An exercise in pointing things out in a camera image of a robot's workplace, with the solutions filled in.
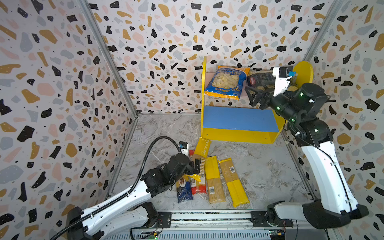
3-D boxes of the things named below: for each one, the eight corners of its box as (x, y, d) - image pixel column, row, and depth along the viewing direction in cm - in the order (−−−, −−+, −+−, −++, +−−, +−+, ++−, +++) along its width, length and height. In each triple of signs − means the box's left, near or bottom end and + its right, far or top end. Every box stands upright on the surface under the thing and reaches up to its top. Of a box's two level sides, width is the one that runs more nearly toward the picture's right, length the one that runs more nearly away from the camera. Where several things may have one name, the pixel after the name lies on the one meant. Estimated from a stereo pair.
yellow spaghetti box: (194, 154, 99) (194, 152, 97) (199, 138, 107) (199, 136, 105) (207, 157, 97) (207, 155, 96) (211, 141, 106) (211, 139, 104)
